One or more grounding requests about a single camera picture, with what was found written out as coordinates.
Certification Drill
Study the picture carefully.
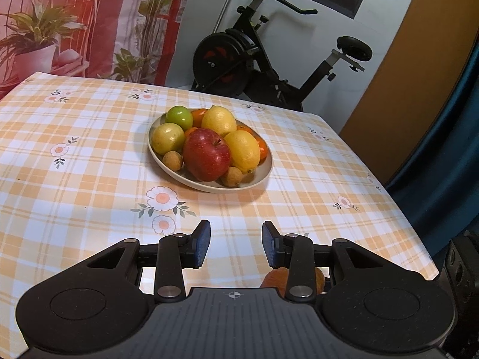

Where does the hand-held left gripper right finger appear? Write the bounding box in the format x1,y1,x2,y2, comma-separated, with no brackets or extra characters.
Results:
261,220,397,303

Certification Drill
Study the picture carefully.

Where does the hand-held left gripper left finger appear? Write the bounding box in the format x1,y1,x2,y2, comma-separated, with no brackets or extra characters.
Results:
75,219,212,303

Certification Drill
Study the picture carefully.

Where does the cream round plate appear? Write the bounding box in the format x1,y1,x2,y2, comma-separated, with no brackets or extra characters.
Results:
148,110,274,194

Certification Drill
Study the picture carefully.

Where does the small tan round fruit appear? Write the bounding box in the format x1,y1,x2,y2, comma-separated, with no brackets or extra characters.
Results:
221,166,244,188
162,150,184,171

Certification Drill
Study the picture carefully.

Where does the red apple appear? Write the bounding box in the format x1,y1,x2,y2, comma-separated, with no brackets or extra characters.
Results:
183,127,232,182

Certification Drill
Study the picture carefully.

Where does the yellow lemon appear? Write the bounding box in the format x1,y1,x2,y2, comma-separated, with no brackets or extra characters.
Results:
224,130,261,174
201,105,237,138

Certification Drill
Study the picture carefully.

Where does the yellow green apple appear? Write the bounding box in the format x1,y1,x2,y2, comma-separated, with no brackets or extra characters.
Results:
151,123,187,156

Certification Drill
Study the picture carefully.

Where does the dark blue curtain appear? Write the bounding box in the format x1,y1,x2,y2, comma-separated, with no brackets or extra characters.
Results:
383,41,479,266

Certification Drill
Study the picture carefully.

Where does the orange checked floral tablecloth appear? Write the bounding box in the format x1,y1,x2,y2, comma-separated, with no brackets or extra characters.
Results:
0,71,440,359

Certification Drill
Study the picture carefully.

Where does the black exercise bike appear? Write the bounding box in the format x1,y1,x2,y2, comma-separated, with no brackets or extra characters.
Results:
191,0,374,112

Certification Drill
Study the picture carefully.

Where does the wooden door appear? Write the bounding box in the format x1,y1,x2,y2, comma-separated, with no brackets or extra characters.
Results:
339,0,479,185

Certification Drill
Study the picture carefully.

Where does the printed backdrop cloth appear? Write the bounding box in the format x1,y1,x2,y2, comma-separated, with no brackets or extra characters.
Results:
0,0,195,100

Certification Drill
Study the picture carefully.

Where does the metal pole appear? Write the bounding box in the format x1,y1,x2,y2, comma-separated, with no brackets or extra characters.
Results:
213,0,240,36

